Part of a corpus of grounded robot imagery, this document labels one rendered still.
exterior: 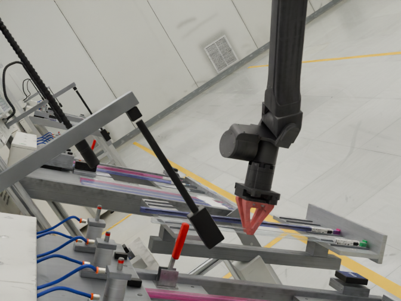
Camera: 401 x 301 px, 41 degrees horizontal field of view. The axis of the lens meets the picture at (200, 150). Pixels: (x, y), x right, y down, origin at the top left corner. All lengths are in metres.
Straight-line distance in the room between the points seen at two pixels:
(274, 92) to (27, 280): 0.63
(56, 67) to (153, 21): 1.61
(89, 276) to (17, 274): 0.11
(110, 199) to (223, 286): 0.78
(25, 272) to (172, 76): 7.96
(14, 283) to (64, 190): 1.08
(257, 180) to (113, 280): 0.59
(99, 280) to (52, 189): 0.98
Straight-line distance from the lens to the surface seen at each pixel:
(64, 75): 8.27
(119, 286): 0.58
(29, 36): 8.29
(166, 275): 0.89
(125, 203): 1.68
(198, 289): 0.93
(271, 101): 1.06
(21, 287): 0.57
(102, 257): 0.69
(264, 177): 1.11
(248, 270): 1.28
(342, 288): 1.08
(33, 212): 1.62
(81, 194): 1.66
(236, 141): 1.06
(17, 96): 5.28
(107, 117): 0.55
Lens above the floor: 1.40
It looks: 15 degrees down
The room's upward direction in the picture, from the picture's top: 31 degrees counter-clockwise
